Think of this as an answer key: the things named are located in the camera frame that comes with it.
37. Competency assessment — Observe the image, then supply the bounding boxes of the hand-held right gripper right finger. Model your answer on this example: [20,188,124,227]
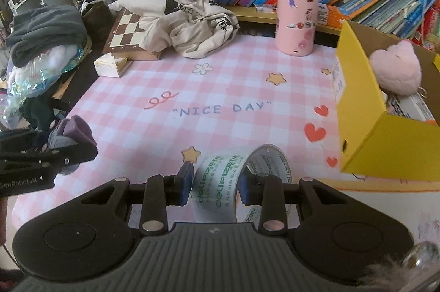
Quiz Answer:
[238,171,348,238]

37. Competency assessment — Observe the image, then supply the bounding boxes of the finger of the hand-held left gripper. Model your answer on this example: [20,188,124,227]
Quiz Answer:
[32,140,99,176]
[0,131,52,152]

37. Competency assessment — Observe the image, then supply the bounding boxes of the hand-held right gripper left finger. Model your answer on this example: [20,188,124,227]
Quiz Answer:
[70,163,195,238]

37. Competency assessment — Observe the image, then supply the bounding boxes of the clear printed tape roll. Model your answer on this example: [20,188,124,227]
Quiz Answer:
[190,144,293,231]

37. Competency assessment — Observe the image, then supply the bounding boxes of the yellow cardboard box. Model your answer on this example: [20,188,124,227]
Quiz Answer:
[332,20,440,184]

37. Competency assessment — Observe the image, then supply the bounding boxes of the pink heart plush toy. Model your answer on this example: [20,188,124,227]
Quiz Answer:
[369,39,427,97]

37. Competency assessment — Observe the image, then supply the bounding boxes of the pink printed cylinder container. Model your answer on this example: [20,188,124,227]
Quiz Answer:
[275,0,321,56]

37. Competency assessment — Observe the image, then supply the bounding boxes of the dark green garment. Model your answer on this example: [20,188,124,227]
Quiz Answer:
[19,95,70,133]

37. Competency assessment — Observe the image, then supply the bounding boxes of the iridescent plastic bag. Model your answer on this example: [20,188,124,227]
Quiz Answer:
[0,44,94,114]

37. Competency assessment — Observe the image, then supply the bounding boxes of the white tissue box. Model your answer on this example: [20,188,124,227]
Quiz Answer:
[93,52,129,78]

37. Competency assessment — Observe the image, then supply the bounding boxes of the pink checked table mat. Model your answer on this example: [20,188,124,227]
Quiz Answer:
[10,31,440,246]

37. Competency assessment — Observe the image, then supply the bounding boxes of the grey folded clothes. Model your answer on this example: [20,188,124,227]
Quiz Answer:
[5,5,89,67]

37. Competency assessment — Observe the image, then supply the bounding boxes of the wooden chessboard box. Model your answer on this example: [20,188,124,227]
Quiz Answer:
[102,8,163,61]

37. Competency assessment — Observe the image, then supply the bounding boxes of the dark brown bag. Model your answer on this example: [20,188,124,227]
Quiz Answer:
[81,0,116,39]

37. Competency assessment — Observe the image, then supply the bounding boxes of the beige cloth bag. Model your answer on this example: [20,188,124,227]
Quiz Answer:
[117,0,240,59]

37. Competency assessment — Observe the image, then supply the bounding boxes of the grey fur pom keychain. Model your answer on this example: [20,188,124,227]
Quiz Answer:
[357,240,440,292]

